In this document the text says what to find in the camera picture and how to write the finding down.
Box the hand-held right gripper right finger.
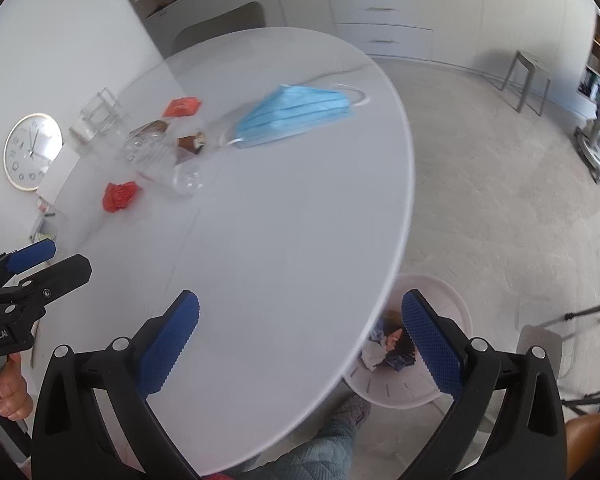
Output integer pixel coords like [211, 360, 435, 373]
[397, 289, 567, 480]

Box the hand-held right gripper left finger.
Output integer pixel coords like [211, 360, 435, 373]
[31, 290, 203, 480]

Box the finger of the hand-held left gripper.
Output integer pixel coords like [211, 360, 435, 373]
[0, 254, 92, 321]
[0, 239, 56, 282]

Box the white round bin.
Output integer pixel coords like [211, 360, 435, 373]
[342, 272, 473, 409]

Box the red paper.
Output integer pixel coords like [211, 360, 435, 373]
[102, 181, 142, 213]

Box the clear plastic tray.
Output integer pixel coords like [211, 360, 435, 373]
[140, 145, 216, 201]

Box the clear brown plastic bag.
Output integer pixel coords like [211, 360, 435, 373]
[125, 120, 173, 161]

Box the brown torn wrapper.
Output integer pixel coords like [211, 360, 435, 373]
[175, 131, 206, 153]

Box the red snack wrapper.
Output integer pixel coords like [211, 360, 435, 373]
[162, 97, 201, 117]

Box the blue face mask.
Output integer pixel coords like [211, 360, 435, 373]
[225, 83, 368, 150]

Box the person's left hand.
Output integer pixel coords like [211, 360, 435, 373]
[0, 355, 33, 418]

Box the white paper card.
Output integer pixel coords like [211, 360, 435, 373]
[35, 142, 81, 206]

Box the grey quilted slipper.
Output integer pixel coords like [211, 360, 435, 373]
[330, 394, 372, 428]

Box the clear glass pitcher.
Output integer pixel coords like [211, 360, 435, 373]
[70, 87, 118, 141]

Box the black tripod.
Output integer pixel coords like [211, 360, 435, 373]
[560, 299, 600, 413]

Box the teal quilted trouser leg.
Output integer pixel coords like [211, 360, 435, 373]
[230, 422, 357, 480]

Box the blue white rolling stand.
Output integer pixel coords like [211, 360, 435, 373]
[572, 60, 600, 186]

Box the grey chair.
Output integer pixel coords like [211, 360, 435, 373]
[172, 1, 266, 56]

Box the grey metal stool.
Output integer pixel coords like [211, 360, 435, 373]
[502, 50, 551, 116]

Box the white drawer cabinet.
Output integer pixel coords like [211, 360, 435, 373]
[325, 0, 436, 58]

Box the round white wall clock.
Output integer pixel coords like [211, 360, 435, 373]
[4, 114, 63, 192]

